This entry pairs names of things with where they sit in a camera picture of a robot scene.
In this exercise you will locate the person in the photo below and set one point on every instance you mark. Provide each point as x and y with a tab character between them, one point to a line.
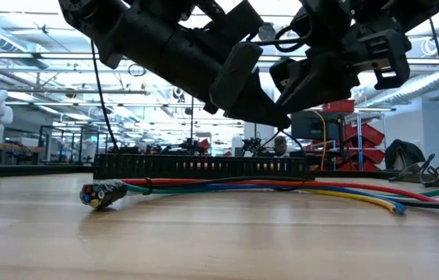
280	144

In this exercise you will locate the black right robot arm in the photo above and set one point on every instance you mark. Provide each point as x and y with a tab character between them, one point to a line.
398	11

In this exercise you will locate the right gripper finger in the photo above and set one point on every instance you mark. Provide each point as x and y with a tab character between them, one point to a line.
282	74
320	78

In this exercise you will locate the red bin shelf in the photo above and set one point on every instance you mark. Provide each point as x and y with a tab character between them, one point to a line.
371	134

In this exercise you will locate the black tape wrap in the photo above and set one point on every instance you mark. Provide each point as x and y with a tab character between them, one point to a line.
110	190

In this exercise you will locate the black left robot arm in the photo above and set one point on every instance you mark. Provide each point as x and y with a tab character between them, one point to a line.
145	43

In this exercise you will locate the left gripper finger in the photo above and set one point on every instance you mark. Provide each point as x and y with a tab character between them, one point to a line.
266	113

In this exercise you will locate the black monitor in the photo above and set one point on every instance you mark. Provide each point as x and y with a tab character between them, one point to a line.
313	126

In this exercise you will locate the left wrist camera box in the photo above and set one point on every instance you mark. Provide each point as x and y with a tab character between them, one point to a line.
239	23

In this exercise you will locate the black bag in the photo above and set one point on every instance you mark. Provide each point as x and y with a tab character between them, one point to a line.
402	153

